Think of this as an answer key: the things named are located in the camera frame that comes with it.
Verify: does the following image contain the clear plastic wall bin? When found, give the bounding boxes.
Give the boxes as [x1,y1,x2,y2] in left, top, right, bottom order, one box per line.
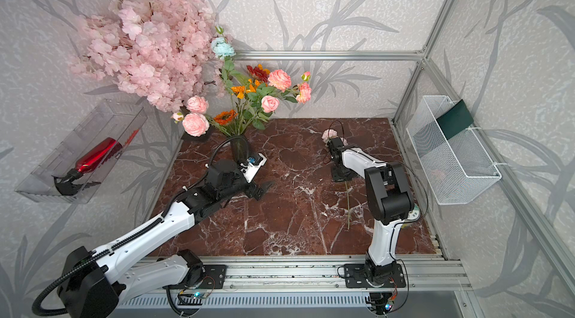
[15,99,148,204]

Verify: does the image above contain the pink rose stem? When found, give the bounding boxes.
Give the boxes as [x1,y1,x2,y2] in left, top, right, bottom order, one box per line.
[261,96,279,114]

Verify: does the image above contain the red spray bottle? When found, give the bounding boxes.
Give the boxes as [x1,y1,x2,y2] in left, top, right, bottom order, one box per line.
[54,138,124,196]

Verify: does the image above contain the dark green card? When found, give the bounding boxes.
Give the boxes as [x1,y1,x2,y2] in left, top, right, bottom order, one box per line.
[437,99,474,140]

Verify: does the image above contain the pink carnation stem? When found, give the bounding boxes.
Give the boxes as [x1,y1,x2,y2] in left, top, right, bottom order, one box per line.
[321,128,352,231]
[172,96,211,138]

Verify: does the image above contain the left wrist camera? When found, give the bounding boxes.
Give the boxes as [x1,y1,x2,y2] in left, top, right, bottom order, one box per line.
[240,153,267,183]

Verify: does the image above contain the pink cherry blossom tree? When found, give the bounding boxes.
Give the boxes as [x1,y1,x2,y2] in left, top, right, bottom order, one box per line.
[69,0,225,112]

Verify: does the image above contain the dark glass vase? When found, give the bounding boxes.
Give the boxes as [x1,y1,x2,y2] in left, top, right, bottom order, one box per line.
[230,135,250,164]

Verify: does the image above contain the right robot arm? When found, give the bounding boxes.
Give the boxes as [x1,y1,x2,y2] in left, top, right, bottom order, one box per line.
[326,137,421,289]

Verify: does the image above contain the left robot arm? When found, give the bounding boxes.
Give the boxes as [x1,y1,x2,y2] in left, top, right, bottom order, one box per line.
[31,154,269,317]

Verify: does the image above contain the mixed flower bouquet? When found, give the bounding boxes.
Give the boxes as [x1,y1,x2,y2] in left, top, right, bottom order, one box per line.
[208,26,312,137]

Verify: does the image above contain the white wire mesh basket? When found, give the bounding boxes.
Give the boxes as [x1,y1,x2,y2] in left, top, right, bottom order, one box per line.
[407,95,502,206]

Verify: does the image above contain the aluminium mounting rail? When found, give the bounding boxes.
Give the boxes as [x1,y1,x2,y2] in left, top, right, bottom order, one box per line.
[192,255,472,293]

